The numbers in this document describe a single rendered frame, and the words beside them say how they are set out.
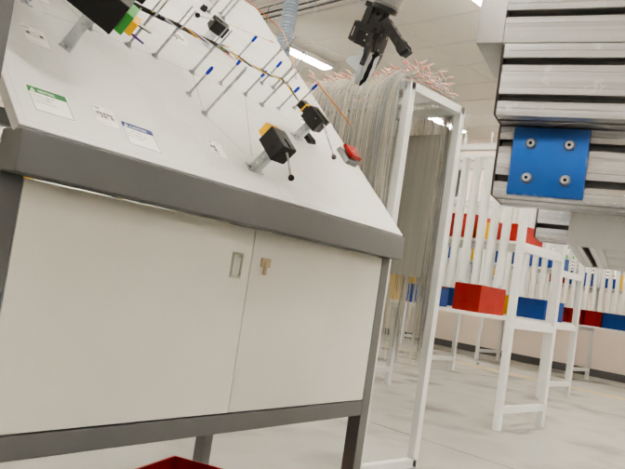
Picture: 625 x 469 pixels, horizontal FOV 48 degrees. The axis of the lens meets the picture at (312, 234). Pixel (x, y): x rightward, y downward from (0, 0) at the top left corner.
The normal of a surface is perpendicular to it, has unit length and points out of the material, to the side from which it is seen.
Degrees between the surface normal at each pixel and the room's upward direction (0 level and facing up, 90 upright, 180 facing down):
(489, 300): 90
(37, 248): 90
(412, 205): 90
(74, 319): 90
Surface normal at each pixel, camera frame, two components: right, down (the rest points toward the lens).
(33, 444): 0.80, 0.08
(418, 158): -0.69, -0.15
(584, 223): -0.41, -0.12
